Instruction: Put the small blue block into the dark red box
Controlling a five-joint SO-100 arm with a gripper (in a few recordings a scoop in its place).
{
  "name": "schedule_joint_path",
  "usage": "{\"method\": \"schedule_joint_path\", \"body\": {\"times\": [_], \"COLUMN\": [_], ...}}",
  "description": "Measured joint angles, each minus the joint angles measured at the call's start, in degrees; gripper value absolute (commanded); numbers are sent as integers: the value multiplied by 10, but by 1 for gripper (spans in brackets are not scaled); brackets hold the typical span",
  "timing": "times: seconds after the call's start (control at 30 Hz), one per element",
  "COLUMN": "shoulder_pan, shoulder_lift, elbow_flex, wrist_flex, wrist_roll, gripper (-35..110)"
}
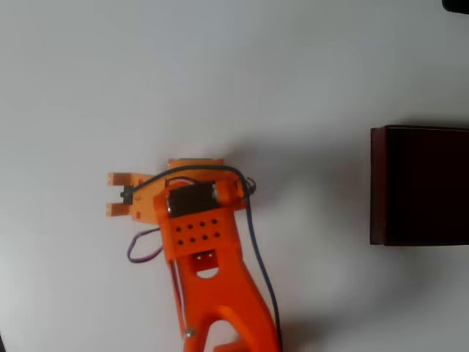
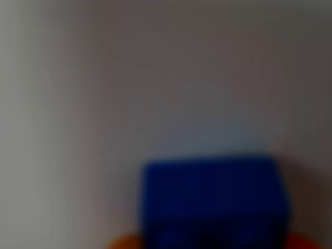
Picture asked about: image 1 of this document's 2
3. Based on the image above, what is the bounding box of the dark red box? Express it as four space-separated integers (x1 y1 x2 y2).
369 125 469 246

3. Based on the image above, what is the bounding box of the orange camera mount bracket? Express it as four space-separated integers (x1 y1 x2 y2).
106 172 159 223

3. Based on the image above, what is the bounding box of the small black camera module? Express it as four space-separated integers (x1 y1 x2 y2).
119 184 135 207

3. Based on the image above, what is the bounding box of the purple servo wire loop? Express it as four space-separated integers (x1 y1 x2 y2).
126 226 164 264

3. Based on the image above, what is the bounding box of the red white servo wire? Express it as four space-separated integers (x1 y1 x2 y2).
169 256 190 333

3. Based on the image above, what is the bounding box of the black object at frame corner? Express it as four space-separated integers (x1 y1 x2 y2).
441 0 469 15

